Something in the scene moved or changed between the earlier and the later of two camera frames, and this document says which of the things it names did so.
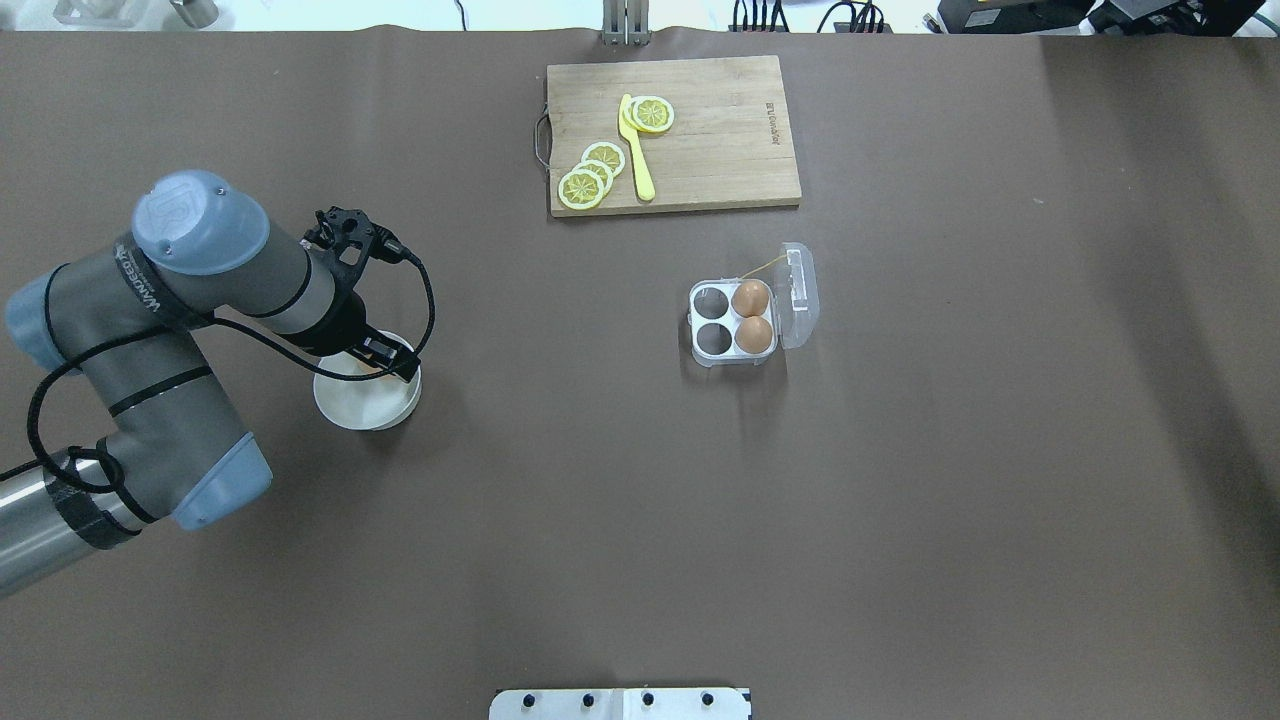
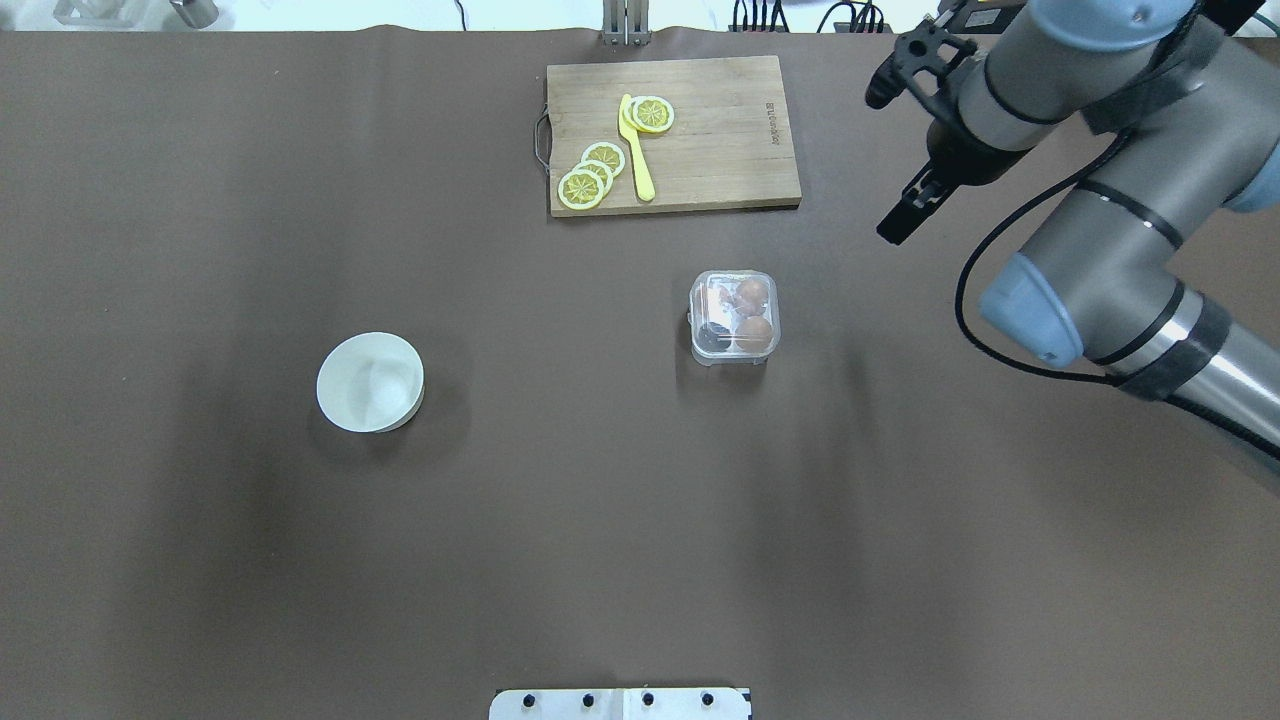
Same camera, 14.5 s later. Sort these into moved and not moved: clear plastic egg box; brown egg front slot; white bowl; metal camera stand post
Moved: clear plastic egg box
Not moved: metal camera stand post; white bowl; brown egg front slot
